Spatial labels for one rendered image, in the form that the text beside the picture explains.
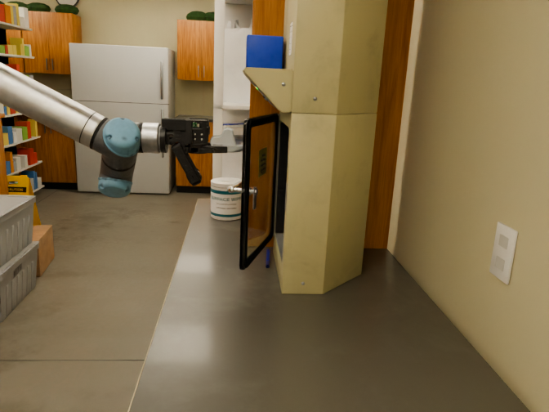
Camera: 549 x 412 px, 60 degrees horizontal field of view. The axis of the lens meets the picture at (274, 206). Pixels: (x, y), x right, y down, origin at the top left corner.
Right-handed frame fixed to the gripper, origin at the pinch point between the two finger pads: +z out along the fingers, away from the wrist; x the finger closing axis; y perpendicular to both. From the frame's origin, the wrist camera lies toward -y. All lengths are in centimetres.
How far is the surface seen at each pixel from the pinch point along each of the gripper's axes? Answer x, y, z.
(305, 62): -6.0, 21.8, 14.3
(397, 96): 31, 14, 49
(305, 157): -6.0, -0.5, 15.7
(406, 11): 31, 40, 49
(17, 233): 179, -83, -138
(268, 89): -6.0, 15.3, 5.8
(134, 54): 482, 41, -124
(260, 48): 15.3, 25.6, 4.4
